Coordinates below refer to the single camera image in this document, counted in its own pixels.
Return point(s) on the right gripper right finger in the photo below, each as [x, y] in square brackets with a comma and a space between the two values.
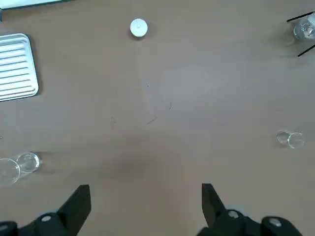
[216, 216]

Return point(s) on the black tripod stand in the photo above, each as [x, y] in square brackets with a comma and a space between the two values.
[299, 16]

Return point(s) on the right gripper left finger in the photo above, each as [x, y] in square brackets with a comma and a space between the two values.
[71, 214]

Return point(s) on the small clear glass cup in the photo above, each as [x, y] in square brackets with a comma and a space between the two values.
[295, 140]

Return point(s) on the ribbed metal tray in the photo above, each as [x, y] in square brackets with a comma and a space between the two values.
[17, 68]

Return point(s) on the clear glass beaker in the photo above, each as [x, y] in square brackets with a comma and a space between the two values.
[28, 162]

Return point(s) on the glass alcohol lamp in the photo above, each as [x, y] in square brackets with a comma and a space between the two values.
[304, 30]

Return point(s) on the white side table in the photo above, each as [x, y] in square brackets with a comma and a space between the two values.
[14, 4]

